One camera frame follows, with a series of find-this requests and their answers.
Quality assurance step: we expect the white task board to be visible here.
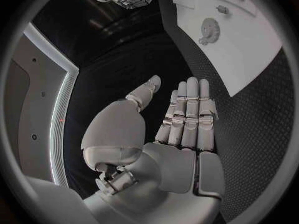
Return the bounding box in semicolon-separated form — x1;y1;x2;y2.
169;0;284;98

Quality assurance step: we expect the short peg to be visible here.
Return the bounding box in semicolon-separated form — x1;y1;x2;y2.
215;5;230;15

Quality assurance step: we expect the large gear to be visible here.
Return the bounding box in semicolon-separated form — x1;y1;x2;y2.
200;17;221;42

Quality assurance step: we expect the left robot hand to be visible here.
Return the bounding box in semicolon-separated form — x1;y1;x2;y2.
80;74;226;224

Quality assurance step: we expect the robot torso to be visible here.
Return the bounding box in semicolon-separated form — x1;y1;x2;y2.
3;22;81;188

